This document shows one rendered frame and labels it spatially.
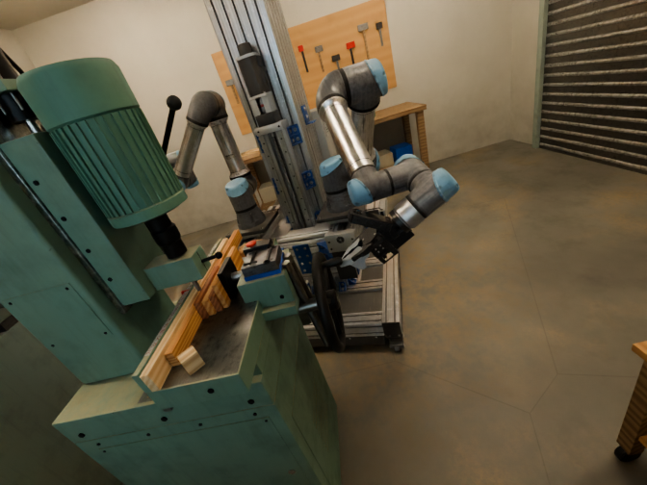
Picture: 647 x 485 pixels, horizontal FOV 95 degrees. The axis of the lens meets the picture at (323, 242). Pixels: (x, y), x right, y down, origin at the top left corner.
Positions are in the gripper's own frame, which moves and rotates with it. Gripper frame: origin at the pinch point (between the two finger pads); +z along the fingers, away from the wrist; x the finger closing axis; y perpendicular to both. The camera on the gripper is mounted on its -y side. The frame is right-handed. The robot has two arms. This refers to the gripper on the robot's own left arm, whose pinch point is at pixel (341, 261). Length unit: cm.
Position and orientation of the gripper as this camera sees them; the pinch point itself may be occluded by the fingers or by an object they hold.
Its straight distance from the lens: 83.6
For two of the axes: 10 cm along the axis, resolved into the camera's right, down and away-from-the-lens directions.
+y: 7.2, 5.9, 3.5
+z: -6.9, 6.4, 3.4
